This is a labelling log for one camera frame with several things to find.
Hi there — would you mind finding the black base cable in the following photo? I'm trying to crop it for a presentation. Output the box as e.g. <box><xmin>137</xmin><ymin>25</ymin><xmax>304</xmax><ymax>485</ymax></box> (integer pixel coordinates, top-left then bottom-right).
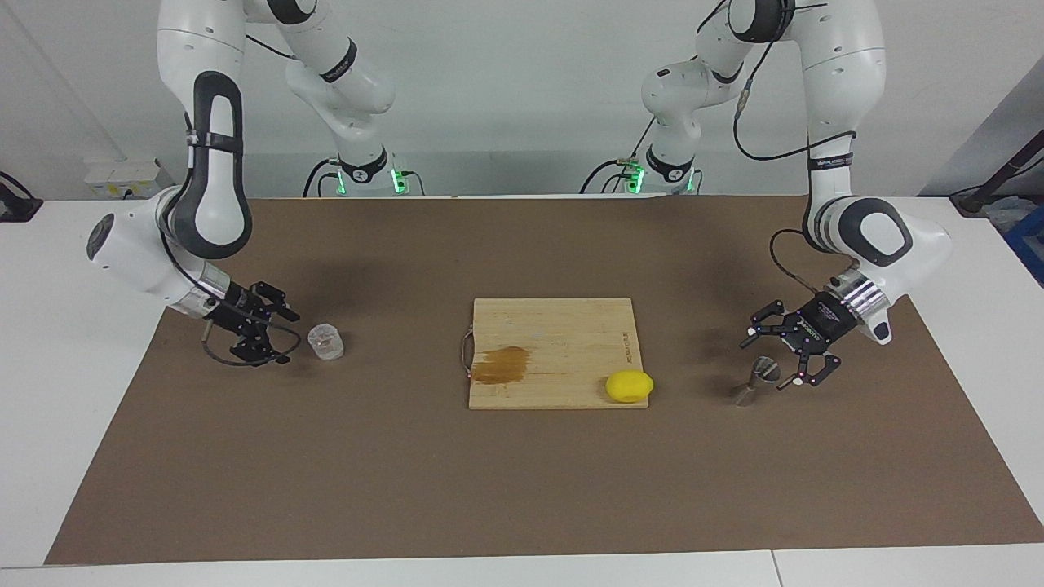
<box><xmin>581</xmin><ymin>122</ymin><xmax>657</xmax><ymax>195</ymax></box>
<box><xmin>303</xmin><ymin>157</ymin><xmax>339</xmax><ymax>198</ymax></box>

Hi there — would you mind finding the black right base cable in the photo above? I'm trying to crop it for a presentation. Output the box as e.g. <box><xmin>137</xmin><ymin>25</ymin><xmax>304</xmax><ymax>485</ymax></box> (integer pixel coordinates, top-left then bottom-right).
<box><xmin>303</xmin><ymin>157</ymin><xmax>339</xmax><ymax>198</ymax></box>

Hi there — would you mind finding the brown table mat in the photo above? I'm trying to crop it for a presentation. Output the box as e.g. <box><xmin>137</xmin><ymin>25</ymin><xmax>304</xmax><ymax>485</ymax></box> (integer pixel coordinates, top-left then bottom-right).
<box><xmin>45</xmin><ymin>196</ymin><xmax>1044</xmax><ymax>566</ymax></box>

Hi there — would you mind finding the bamboo cutting board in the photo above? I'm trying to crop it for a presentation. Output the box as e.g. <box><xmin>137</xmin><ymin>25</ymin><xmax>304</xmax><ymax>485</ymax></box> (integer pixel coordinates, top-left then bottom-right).
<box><xmin>462</xmin><ymin>298</ymin><xmax>651</xmax><ymax>410</ymax></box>

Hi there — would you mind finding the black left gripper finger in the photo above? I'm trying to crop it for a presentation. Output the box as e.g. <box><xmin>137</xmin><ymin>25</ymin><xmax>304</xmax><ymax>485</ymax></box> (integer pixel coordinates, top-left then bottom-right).
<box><xmin>741</xmin><ymin>300</ymin><xmax>804</xmax><ymax>350</ymax></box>
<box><xmin>779</xmin><ymin>346</ymin><xmax>841</xmax><ymax>388</ymax></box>

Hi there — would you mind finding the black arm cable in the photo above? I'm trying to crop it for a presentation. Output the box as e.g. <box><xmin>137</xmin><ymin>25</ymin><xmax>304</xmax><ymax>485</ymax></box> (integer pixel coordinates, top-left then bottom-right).
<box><xmin>202</xmin><ymin>322</ymin><xmax>303</xmax><ymax>368</ymax></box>
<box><xmin>732</xmin><ymin>0</ymin><xmax>857</xmax><ymax>294</ymax></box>

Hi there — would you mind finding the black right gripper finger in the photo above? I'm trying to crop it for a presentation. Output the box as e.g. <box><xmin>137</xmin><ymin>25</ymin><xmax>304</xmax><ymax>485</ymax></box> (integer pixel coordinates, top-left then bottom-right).
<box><xmin>253</xmin><ymin>283</ymin><xmax>301</xmax><ymax>322</ymax></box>
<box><xmin>231</xmin><ymin>334</ymin><xmax>290</xmax><ymax>365</ymax></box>

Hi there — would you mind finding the white socket box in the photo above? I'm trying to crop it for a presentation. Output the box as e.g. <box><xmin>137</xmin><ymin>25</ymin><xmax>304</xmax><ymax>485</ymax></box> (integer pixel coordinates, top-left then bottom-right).
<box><xmin>84</xmin><ymin>159</ymin><xmax>176</xmax><ymax>199</ymax></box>

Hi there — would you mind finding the steel double jigger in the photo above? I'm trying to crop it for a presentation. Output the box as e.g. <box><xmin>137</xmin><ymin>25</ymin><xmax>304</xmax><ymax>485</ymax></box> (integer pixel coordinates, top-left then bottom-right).
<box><xmin>734</xmin><ymin>356</ymin><xmax>781</xmax><ymax>407</ymax></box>

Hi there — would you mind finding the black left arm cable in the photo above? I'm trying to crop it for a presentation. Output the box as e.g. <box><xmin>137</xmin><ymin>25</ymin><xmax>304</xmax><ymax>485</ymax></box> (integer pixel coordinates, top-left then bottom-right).
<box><xmin>732</xmin><ymin>0</ymin><xmax>857</xmax><ymax>294</ymax></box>

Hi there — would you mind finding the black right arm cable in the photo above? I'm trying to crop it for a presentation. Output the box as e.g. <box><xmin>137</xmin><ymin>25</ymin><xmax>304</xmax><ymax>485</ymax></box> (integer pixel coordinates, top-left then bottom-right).
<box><xmin>202</xmin><ymin>322</ymin><xmax>303</xmax><ymax>368</ymax></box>

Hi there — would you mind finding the black left base cable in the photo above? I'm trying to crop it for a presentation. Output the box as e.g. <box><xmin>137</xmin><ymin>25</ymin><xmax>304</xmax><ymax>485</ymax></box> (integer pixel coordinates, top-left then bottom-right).
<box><xmin>581</xmin><ymin>122</ymin><xmax>657</xmax><ymax>195</ymax></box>

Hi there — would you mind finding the black desk object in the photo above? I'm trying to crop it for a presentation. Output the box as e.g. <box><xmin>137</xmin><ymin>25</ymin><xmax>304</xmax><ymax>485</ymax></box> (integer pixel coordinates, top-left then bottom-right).
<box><xmin>0</xmin><ymin>171</ymin><xmax>43</xmax><ymax>223</ymax></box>

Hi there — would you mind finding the black stand pole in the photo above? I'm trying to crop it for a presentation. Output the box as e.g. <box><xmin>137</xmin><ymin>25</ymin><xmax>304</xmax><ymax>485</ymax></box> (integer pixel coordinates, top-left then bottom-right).
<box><xmin>950</xmin><ymin>130</ymin><xmax>1044</xmax><ymax>217</ymax></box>

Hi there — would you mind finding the yellow lemon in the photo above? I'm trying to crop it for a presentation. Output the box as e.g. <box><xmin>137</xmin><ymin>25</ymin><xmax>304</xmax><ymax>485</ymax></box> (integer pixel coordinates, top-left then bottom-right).
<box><xmin>604</xmin><ymin>370</ymin><xmax>655</xmax><ymax>405</ymax></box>

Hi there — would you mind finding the small clear plastic cup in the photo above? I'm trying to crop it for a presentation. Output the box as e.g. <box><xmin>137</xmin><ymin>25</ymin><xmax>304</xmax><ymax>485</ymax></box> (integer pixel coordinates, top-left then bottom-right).
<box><xmin>307</xmin><ymin>323</ymin><xmax>345</xmax><ymax>360</ymax></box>

